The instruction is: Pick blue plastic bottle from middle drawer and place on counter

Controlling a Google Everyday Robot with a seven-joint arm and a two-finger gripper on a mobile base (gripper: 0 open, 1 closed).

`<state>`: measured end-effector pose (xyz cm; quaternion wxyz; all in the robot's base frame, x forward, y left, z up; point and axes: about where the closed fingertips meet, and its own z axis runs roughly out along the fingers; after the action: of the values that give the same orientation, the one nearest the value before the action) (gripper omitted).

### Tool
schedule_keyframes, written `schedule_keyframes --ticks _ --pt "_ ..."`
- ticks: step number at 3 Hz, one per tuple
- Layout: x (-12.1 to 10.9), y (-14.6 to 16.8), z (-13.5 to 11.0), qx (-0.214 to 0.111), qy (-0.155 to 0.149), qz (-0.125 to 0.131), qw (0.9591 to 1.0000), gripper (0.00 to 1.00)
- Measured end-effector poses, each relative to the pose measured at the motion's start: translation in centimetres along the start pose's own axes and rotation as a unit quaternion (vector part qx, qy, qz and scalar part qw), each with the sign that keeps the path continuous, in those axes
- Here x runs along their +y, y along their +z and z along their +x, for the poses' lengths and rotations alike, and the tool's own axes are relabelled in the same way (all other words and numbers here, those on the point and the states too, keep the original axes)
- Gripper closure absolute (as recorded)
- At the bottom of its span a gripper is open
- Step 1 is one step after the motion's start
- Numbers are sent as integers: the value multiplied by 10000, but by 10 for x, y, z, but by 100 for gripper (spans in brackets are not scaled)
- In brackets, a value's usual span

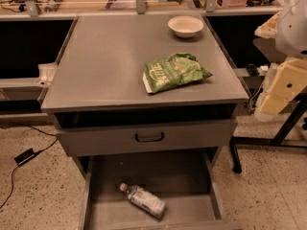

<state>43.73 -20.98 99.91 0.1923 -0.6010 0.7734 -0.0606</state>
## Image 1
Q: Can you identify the black floor cable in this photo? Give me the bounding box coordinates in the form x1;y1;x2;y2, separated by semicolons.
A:
0;123;59;210

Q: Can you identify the black drawer handle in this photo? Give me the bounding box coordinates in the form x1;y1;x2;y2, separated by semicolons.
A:
134;132;164;143

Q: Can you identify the grey drawer cabinet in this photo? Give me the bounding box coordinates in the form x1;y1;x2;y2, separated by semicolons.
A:
41;14;248;171

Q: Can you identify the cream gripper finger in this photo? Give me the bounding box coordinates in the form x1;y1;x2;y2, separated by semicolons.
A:
259;58;307;115

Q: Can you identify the grey open middle drawer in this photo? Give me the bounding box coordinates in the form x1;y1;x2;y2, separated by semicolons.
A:
78;150;243;230

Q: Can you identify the white plug adapter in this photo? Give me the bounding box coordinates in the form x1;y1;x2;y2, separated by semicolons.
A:
260;65;269;73

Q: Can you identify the white plastic bracket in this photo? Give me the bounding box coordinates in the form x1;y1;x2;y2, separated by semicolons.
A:
35;62;58;87

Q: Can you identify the green chip bag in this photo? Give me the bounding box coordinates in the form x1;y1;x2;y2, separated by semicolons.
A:
142;53;212;94

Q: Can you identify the white bowl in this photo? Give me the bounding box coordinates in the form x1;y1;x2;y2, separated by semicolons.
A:
168;16;203;38

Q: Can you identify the black power adapter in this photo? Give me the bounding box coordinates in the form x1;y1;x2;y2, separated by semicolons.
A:
14;149;35;167

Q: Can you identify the black coiled tool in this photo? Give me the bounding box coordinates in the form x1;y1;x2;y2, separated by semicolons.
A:
44;0;63;12

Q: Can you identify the dark side table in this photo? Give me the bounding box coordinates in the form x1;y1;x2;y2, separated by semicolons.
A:
228;37;307;174

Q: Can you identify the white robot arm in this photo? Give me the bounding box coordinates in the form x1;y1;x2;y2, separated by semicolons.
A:
254;0;307;117

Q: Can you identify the white cables bundle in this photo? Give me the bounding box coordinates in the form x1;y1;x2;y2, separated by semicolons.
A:
244;80;267;112

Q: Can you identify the clear plastic water bottle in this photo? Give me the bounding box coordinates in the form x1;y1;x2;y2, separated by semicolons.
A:
120;183;166;219

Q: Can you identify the grey upper drawer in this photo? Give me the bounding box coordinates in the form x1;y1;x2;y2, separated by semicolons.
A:
57;119;237;156

